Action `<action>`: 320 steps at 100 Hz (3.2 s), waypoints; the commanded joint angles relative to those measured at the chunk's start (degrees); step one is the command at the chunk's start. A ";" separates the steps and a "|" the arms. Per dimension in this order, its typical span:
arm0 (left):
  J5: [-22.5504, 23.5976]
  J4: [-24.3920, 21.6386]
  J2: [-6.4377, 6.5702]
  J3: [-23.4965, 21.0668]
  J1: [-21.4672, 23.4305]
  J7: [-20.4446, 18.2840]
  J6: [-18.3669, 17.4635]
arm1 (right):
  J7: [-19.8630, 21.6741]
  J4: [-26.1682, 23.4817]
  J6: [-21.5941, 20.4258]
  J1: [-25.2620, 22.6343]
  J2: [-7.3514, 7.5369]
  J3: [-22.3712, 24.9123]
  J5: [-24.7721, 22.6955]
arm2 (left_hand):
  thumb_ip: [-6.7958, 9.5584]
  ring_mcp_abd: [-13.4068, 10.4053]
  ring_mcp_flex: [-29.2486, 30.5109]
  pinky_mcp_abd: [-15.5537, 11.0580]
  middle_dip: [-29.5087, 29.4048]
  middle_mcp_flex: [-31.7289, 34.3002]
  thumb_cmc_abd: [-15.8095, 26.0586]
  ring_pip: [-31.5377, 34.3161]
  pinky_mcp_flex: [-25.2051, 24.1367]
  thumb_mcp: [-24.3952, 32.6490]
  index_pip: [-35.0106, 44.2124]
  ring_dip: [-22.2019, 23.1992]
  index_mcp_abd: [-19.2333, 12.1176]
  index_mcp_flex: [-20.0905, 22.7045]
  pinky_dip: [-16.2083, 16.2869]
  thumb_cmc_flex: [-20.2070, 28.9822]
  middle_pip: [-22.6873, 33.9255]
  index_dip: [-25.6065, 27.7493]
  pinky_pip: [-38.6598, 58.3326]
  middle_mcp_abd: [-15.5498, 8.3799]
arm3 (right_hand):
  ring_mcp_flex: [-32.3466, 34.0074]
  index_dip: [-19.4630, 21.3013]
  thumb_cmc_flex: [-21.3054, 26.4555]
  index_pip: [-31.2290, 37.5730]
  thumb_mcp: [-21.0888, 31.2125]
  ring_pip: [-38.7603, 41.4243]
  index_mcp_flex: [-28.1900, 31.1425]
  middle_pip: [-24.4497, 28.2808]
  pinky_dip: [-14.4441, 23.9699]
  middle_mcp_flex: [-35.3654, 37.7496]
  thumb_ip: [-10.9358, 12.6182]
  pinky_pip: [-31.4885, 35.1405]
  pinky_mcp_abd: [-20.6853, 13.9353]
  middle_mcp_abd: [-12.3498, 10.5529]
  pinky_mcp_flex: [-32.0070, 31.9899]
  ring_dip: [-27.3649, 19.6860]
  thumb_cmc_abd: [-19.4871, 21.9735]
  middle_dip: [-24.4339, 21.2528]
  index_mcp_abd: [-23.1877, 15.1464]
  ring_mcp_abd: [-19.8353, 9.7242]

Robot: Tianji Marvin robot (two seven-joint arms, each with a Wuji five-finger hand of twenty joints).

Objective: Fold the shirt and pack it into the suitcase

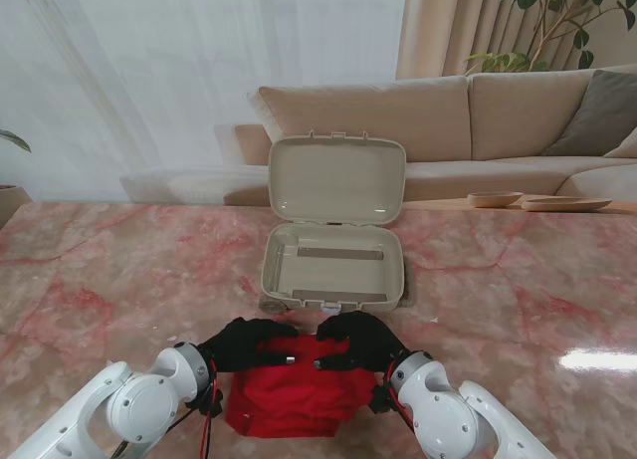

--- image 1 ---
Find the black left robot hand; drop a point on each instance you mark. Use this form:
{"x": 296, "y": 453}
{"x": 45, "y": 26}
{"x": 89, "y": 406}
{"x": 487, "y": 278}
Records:
{"x": 239, "y": 344}

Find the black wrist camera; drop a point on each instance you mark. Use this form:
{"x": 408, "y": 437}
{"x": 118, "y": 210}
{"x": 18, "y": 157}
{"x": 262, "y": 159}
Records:
{"x": 380, "y": 400}
{"x": 206, "y": 404}

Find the beige hard-shell suitcase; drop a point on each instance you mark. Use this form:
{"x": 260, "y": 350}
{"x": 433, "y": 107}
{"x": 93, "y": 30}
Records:
{"x": 338, "y": 180}

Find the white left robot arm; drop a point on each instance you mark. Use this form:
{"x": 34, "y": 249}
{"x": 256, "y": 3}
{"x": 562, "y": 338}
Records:
{"x": 134, "y": 409}

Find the white sheer curtain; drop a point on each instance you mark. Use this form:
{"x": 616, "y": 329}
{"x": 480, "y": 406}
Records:
{"x": 149, "y": 80}

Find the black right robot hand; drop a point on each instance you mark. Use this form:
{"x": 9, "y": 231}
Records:
{"x": 368, "y": 339}

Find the potted plant with beige pot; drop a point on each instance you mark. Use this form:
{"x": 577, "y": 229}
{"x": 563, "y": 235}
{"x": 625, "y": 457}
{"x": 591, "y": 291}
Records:
{"x": 10, "y": 197}

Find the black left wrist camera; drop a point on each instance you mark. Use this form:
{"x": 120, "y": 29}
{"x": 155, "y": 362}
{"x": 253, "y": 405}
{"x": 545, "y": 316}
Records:
{"x": 206, "y": 404}

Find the beige sofa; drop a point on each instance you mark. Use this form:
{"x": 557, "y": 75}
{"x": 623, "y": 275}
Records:
{"x": 522, "y": 105}

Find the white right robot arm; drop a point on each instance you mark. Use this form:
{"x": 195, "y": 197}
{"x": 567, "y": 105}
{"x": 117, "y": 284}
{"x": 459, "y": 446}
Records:
{"x": 438, "y": 414}

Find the beige pleated curtain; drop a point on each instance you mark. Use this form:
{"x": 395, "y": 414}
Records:
{"x": 448, "y": 26}

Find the grey-brown cushion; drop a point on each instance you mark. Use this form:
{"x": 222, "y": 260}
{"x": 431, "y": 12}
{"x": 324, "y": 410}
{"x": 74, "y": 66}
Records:
{"x": 597, "y": 115}

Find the red shirt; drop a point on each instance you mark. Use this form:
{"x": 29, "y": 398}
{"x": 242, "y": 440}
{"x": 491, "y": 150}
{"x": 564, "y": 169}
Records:
{"x": 298, "y": 399}

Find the oval wooden tray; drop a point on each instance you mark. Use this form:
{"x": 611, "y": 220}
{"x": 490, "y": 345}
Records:
{"x": 567, "y": 204}

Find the light wooden coffee table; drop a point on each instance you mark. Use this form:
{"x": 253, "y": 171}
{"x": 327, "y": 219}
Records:
{"x": 448, "y": 205}

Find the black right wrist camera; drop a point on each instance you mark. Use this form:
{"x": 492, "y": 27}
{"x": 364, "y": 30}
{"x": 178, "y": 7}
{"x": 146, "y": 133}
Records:
{"x": 380, "y": 400}

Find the cream cushion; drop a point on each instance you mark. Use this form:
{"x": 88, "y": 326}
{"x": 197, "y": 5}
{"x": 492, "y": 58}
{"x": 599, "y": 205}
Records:
{"x": 624, "y": 148}

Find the round wooden bowl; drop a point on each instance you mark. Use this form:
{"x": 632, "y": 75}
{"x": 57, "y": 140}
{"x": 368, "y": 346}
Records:
{"x": 495, "y": 199}

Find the tall green leafy plant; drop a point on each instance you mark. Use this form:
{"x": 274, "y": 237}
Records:
{"x": 502, "y": 61}

